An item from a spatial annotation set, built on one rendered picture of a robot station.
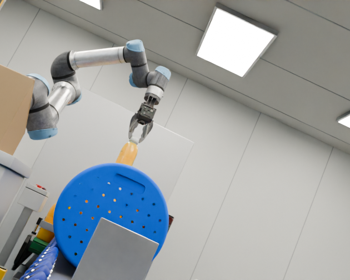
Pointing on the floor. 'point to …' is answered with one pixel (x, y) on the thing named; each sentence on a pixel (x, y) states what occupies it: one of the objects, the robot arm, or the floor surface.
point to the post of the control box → (14, 236)
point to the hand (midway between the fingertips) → (135, 138)
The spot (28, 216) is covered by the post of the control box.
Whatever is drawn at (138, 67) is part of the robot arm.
